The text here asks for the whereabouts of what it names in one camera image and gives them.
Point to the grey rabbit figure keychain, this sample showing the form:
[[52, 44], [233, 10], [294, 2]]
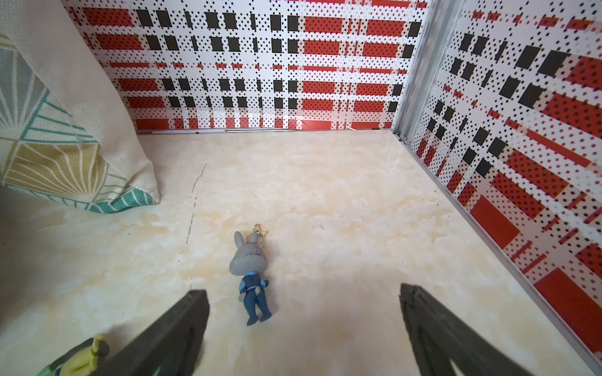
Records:
[[250, 263]]

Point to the green sloth figure keychain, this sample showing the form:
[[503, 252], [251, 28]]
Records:
[[83, 359]]

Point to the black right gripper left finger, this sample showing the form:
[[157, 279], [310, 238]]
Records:
[[172, 345]]

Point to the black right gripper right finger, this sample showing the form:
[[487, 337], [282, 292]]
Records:
[[443, 344]]

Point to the fan pattern cushion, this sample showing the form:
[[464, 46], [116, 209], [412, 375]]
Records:
[[66, 136]]

